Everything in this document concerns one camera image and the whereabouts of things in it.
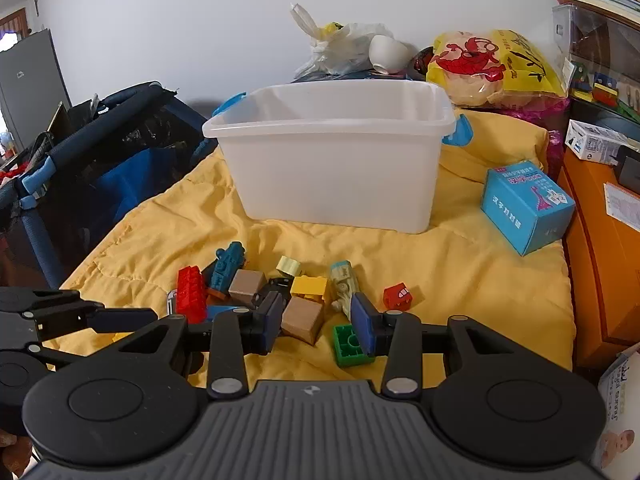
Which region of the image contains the small red toy block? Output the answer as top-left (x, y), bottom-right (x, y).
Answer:
top-left (383, 283), bottom-right (415, 312)

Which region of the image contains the white plastic bag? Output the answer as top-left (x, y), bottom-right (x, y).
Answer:
top-left (290, 2), bottom-right (401, 78)

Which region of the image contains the teal toy vehicle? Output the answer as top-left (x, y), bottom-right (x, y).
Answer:
top-left (207, 242), bottom-right (247, 293)

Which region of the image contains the orange cabinet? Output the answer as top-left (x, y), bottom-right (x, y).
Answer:
top-left (557, 150), bottom-right (640, 371)

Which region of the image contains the wooden door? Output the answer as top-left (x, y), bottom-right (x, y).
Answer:
top-left (0, 7), bottom-right (26, 37)

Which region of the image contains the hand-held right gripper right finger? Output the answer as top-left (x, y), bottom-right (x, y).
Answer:
top-left (350, 292), bottom-right (516, 401)

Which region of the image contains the dark green toy car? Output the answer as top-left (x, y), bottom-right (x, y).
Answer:
top-left (252, 276), bottom-right (293, 308)

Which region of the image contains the colourful block toy set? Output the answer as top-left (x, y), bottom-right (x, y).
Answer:
top-left (570, 60), bottom-right (640, 121)

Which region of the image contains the black adapter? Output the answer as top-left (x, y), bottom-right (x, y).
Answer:
top-left (614, 145), bottom-right (640, 188)

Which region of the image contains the white plastic bin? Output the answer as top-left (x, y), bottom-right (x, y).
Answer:
top-left (201, 81), bottom-right (473, 235)

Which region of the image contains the blue cardboard box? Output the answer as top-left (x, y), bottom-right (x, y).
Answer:
top-left (481, 161), bottom-right (576, 257)

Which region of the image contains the large red toy brick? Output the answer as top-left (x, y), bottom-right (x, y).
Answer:
top-left (176, 266), bottom-right (207, 323)

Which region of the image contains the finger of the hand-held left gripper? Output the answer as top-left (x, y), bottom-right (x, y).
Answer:
top-left (0, 287), bottom-right (158, 346)
top-left (27, 344), bottom-right (90, 369)

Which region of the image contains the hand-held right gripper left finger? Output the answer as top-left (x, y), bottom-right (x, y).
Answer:
top-left (112, 290), bottom-right (286, 402)

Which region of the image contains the clear plastic storage box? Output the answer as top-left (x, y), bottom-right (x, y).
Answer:
top-left (552, 2), bottom-right (640, 121)

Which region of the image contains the yellow red printed bag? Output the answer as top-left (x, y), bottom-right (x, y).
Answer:
top-left (426, 29), bottom-right (568, 108)

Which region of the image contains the black round tin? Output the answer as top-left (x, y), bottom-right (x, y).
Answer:
top-left (409, 47), bottom-right (436, 82)

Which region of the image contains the white bowl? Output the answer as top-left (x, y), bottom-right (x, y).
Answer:
top-left (369, 35), bottom-right (407, 73)

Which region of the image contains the blue black playpen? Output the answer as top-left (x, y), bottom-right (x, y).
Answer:
top-left (0, 81), bottom-right (221, 291)

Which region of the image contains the green square toy brick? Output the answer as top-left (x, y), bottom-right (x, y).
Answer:
top-left (333, 324), bottom-right (375, 367)

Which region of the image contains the pink plastic bag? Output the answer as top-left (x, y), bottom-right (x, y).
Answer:
top-left (470, 97), bottom-right (571, 176)

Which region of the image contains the small white carton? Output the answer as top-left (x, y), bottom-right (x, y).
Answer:
top-left (565, 120), bottom-right (640, 166)

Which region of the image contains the dark grey panel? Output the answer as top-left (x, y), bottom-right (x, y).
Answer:
top-left (0, 29), bottom-right (71, 151)

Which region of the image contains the white printed book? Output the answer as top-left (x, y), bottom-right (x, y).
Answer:
top-left (592, 342), bottom-right (640, 471)

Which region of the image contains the brown toy block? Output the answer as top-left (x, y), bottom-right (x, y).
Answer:
top-left (228, 269), bottom-right (267, 307)
top-left (281, 296), bottom-right (323, 346)

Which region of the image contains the yellow blanket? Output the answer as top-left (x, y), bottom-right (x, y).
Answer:
top-left (42, 110), bottom-right (576, 391)

